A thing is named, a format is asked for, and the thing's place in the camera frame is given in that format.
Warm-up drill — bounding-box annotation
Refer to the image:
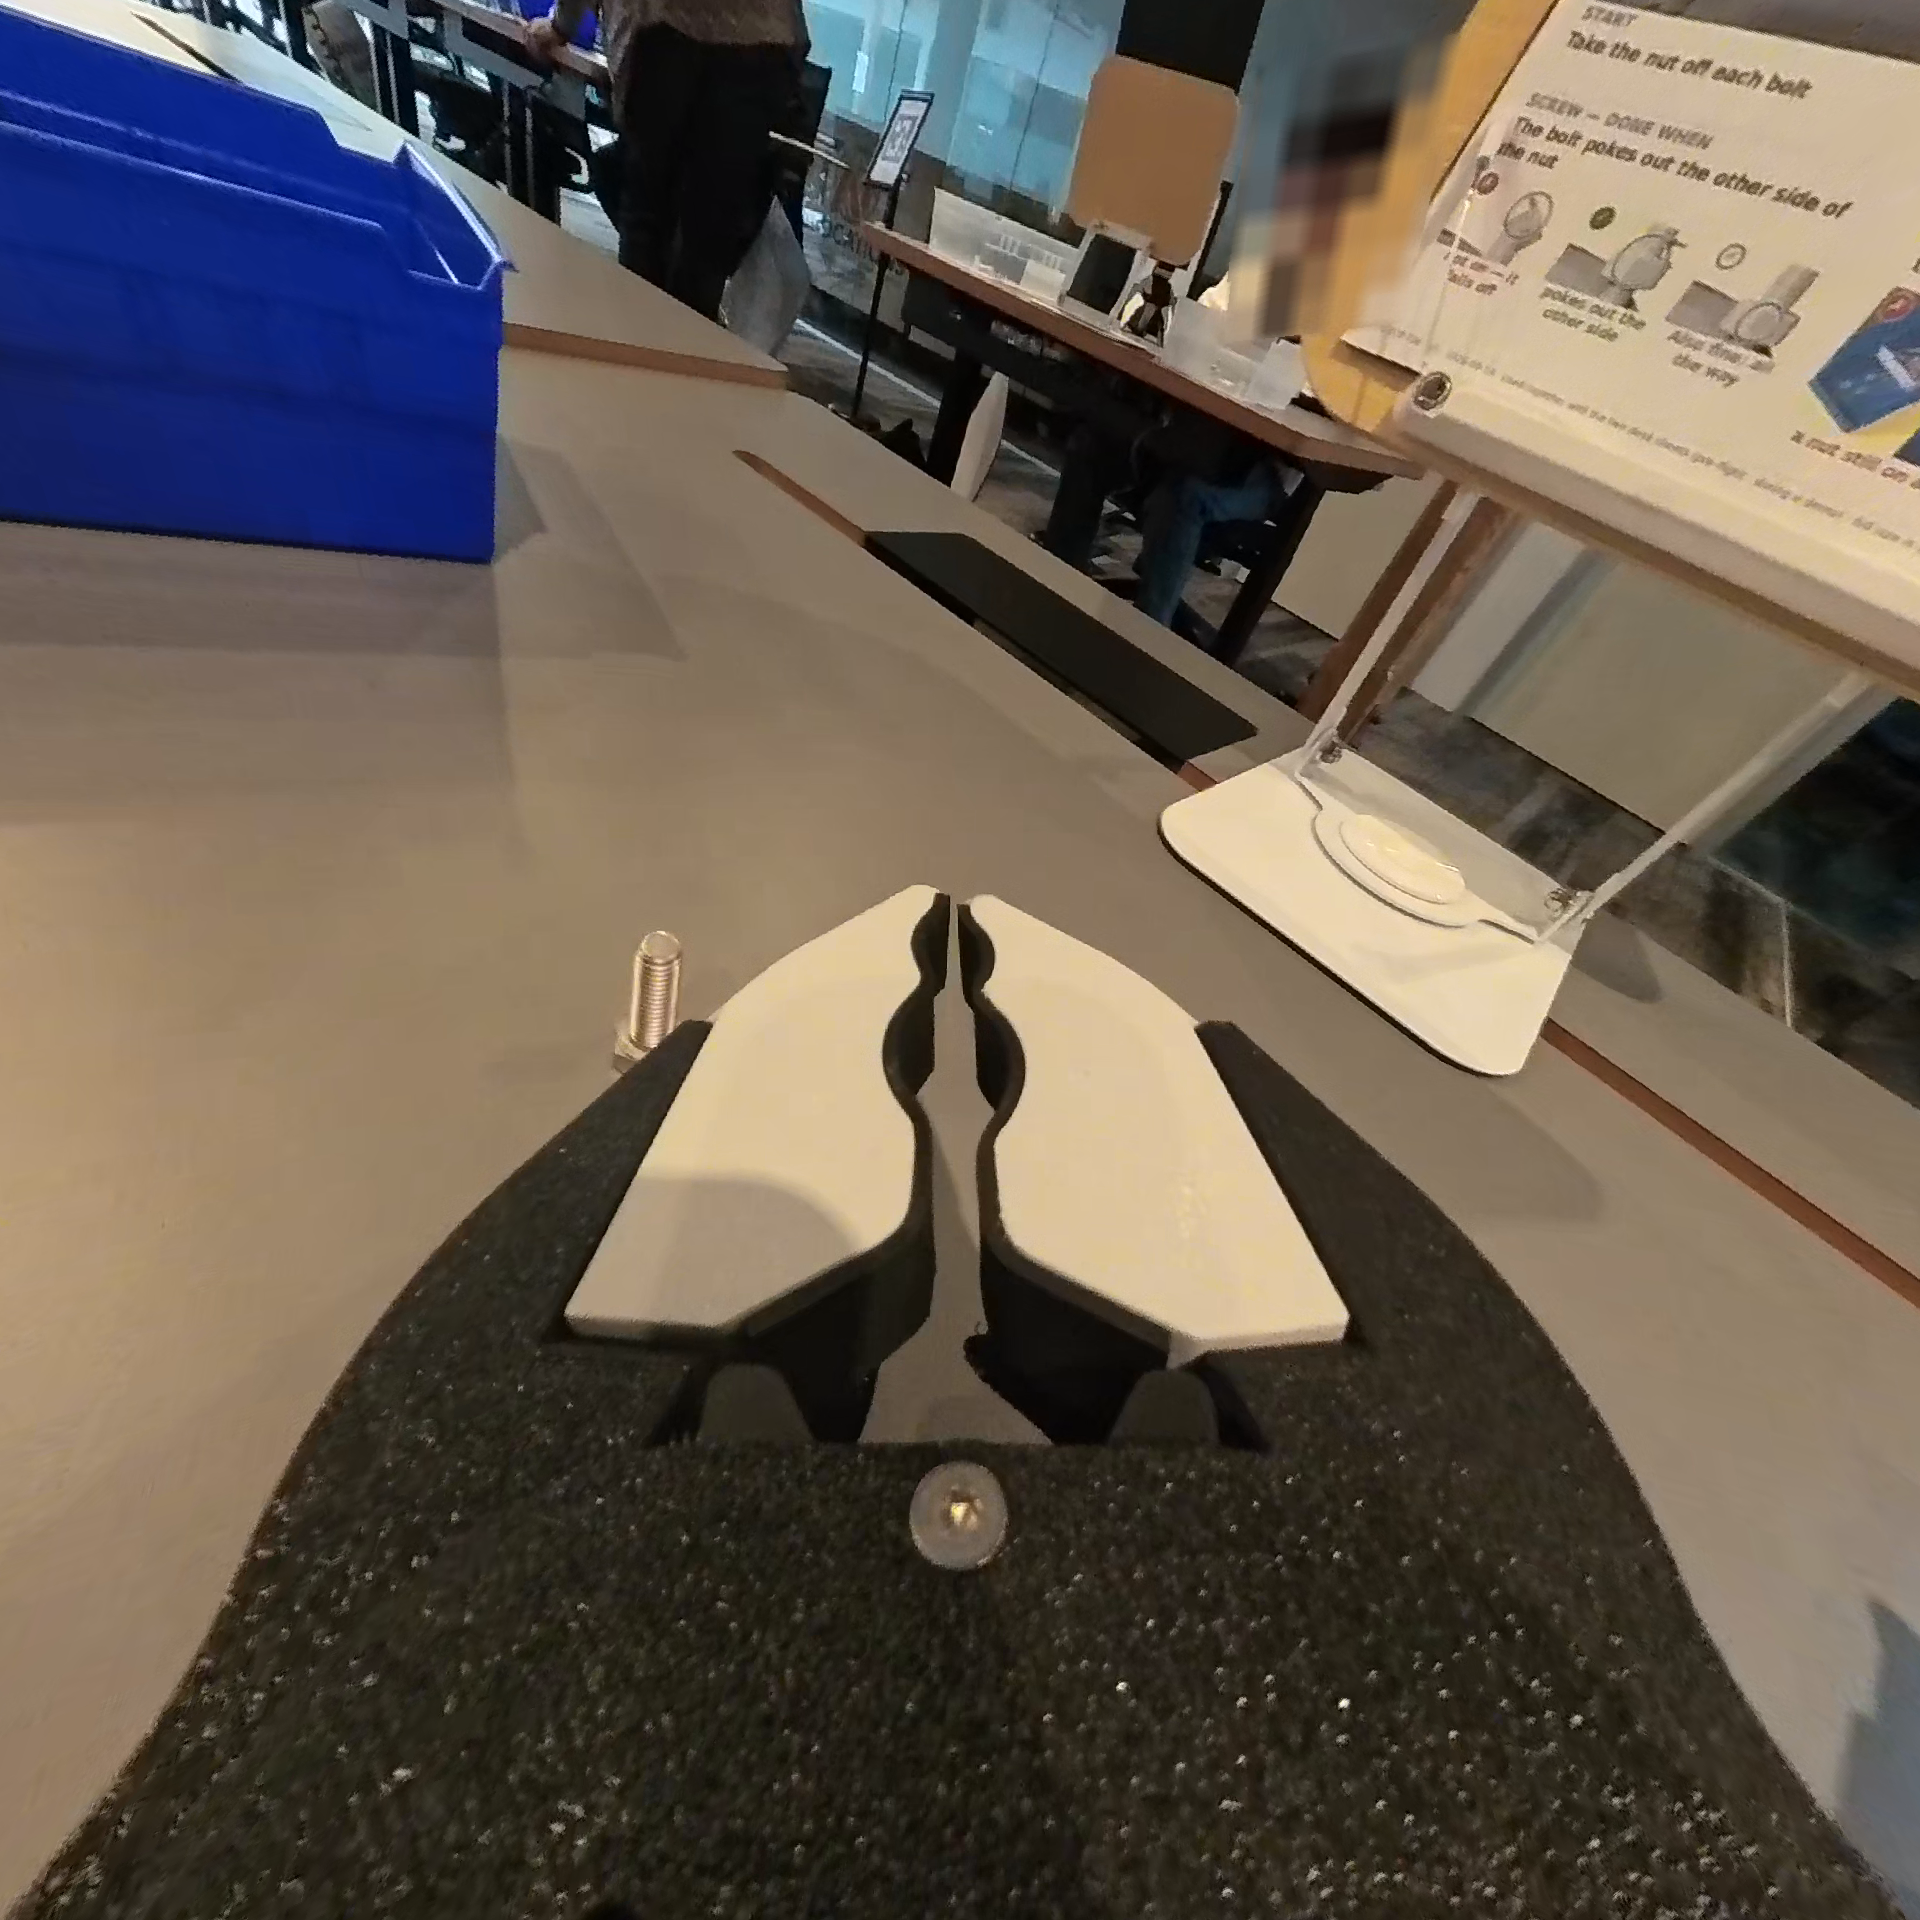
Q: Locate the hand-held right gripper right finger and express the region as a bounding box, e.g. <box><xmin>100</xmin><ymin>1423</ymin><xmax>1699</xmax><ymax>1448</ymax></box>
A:
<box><xmin>954</xmin><ymin>888</ymin><xmax>1350</xmax><ymax>1438</ymax></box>

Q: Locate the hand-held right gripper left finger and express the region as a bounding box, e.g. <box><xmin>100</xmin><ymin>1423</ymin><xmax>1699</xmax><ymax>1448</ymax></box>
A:
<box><xmin>564</xmin><ymin>882</ymin><xmax>962</xmax><ymax>1426</ymax></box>

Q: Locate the steel hex bolt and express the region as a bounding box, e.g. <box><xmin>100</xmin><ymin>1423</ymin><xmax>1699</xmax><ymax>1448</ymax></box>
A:
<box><xmin>611</xmin><ymin>930</ymin><xmax>683</xmax><ymax>1074</ymax></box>

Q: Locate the blue plastic bin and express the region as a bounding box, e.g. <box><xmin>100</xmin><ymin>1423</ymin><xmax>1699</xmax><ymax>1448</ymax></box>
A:
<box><xmin>0</xmin><ymin>32</ymin><xmax>513</xmax><ymax>566</ymax></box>

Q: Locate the instruction sign stand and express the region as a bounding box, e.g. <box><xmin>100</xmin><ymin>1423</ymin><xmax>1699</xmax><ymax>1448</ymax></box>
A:
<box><xmin>1160</xmin><ymin>0</ymin><xmax>1920</xmax><ymax>1078</ymax></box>

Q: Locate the white panel leg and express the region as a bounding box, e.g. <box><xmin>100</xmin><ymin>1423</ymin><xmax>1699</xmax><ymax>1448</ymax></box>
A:
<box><xmin>946</xmin><ymin>376</ymin><xmax>1010</xmax><ymax>506</ymax></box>

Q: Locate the clear plastic container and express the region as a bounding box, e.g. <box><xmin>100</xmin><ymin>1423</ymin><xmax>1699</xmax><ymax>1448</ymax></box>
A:
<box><xmin>924</xmin><ymin>183</ymin><xmax>1085</xmax><ymax>292</ymax></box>
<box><xmin>1176</xmin><ymin>296</ymin><xmax>1314</xmax><ymax>414</ymax></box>

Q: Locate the wooden top office table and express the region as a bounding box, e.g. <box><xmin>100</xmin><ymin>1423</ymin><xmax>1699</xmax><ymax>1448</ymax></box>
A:
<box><xmin>864</xmin><ymin>220</ymin><xmax>1428</xmax><ymax>661</ymax></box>

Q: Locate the translucent plastic bag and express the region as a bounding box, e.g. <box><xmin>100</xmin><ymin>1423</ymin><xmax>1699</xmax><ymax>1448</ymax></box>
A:
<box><xmin>723</xmin><ymin>190</ymin><xmax>818</xmax><ymax>340</ymax></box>

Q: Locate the tablet on stand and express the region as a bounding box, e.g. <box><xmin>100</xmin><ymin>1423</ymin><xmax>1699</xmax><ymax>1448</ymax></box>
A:
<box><xmin>1061</xmin><ymin>231</ymin><xmax>1157</xmax><ymax>322</ymax></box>

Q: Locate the brown board sign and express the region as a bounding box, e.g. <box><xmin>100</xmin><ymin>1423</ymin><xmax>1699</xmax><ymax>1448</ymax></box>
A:
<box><xmin>1078</xmin><ymin>55</ymin><xmax>1245</xmax><ymax>231</ymax></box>

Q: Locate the dark office desk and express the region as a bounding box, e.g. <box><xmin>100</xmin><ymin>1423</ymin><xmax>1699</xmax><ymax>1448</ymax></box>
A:
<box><xmin>346</xmin><ymin>0</ymin><xmax>623</xmax><ymax>227</ymax></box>

